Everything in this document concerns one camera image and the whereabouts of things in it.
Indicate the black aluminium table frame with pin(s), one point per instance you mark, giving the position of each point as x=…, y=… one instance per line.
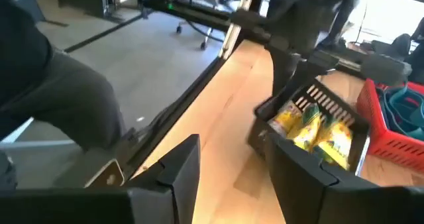
x=185, y=94

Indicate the dark office chair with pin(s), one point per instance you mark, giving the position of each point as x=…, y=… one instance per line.
x=202, y=35

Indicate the black plastic basket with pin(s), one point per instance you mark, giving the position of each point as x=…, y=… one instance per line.
x=331, y=101

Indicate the person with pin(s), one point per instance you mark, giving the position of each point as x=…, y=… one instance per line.
x=66, y=101

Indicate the red plastic basket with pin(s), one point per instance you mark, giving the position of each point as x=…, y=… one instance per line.
x=374, y=134

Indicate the silver metal bracket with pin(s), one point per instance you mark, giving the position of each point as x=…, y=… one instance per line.
x=233, y=35

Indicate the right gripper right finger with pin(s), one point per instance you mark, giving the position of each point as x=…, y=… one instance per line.
x=304, y=191

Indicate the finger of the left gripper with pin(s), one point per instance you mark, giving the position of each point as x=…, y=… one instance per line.
x=318, y=65
x=283, y=68

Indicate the wide blue rubber band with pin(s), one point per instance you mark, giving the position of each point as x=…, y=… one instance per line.
x=402, y=101

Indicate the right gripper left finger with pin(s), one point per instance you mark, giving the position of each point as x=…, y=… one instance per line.
x=159, y=194

